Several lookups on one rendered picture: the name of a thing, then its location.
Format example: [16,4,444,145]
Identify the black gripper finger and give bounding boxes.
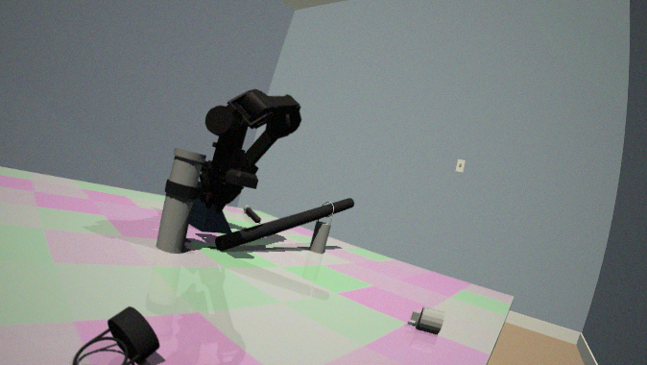
[200,175,223,208]
[215,181,244,213]

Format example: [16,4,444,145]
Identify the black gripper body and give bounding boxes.
[201,138,258,189]

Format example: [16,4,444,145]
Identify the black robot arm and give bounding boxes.
[205,89,301,175]

